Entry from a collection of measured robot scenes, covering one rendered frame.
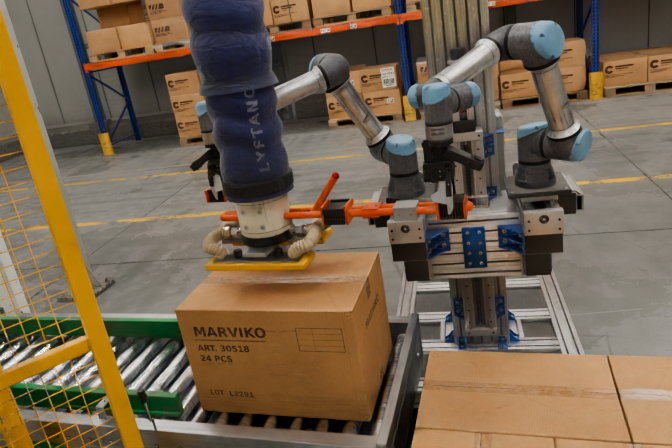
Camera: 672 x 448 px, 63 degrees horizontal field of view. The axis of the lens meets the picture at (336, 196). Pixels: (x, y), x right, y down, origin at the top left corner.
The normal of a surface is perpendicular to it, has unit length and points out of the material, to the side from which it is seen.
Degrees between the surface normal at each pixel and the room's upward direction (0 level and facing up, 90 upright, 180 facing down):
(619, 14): 90
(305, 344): 90
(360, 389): 90
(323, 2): 90
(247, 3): 75
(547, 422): 0
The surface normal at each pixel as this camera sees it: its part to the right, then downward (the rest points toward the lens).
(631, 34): -0.19, 0.33
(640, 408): -0.15, -0.94
